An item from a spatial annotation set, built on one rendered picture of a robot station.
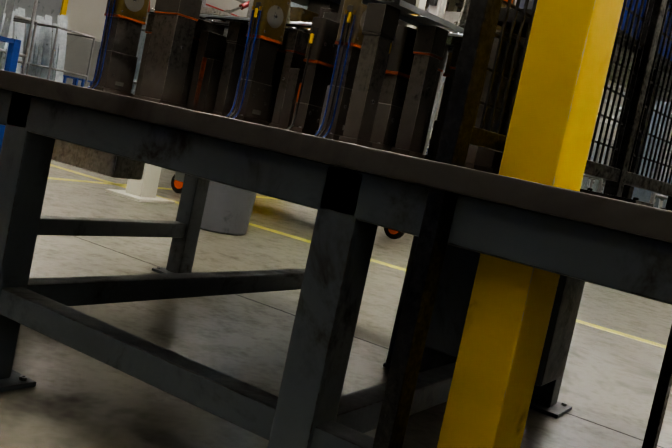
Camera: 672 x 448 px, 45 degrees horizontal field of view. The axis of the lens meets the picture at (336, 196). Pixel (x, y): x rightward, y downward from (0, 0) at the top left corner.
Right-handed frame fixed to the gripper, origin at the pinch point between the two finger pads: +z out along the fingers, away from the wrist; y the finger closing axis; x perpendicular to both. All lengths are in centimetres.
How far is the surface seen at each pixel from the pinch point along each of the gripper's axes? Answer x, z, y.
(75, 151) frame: -62, 54, 54
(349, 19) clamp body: -5.0, 9.7, 25.6
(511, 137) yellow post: 59, 32, 53
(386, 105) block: 8.9, 27.7, 22.9
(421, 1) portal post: -416, -126, -532
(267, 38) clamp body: -38.2, 15.1, 19.1
